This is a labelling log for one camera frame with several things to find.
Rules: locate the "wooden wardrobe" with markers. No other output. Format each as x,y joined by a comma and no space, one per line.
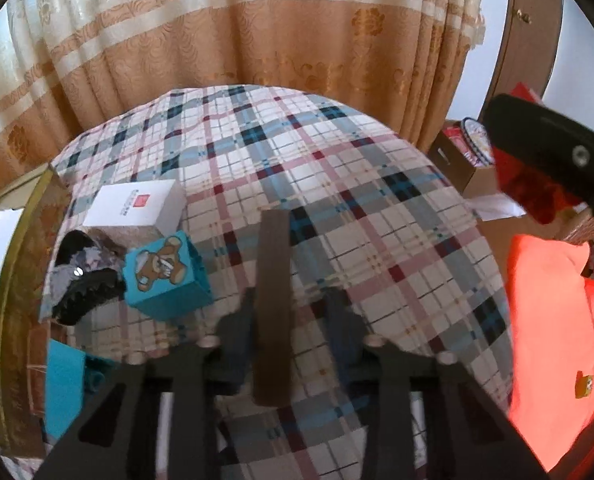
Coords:
527,35

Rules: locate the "white box with red label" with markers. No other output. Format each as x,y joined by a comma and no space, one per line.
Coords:
137,205

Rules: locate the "round patterned tin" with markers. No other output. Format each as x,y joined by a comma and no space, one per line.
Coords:
477,140

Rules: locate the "gold metal tray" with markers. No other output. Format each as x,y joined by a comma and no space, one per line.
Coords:
14,310

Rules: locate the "blue bear print cube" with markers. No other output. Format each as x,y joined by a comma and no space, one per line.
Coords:
169,272

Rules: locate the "white paper sheet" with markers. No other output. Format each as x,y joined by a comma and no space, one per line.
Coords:
494,206

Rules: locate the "brown case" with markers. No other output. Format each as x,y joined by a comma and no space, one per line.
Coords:
273,285

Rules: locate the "cream and orange curtain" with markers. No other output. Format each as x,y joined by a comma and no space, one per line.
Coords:
227,35

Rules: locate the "blue toy brick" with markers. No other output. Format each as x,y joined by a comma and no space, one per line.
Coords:
64,390

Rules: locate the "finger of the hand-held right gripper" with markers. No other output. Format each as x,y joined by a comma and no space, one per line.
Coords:
547,145

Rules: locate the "person's orange shirt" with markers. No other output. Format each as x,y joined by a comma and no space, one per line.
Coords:
552,350

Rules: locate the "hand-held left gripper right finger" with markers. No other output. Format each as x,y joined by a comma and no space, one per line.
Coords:
347,345

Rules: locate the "red bag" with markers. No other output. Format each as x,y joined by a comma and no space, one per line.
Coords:
537,190

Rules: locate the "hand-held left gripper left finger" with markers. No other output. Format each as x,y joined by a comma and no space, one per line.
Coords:
234,355

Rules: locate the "cardboard box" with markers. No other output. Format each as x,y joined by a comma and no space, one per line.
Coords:
457,172

